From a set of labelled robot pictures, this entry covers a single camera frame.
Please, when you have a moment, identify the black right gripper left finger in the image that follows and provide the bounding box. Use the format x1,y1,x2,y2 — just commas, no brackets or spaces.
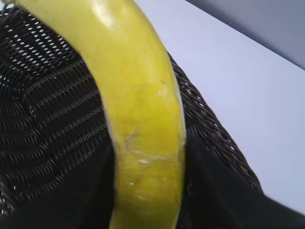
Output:
0,144,114,229

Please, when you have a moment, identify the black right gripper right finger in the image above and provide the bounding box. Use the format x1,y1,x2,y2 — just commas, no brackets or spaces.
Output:
179,134,305,229

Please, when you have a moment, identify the yellow banana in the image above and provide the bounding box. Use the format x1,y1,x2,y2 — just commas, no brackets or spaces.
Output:
14,0,186,229

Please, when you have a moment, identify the dark brown woven basket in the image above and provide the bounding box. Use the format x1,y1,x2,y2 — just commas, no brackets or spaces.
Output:
0,3,263,219

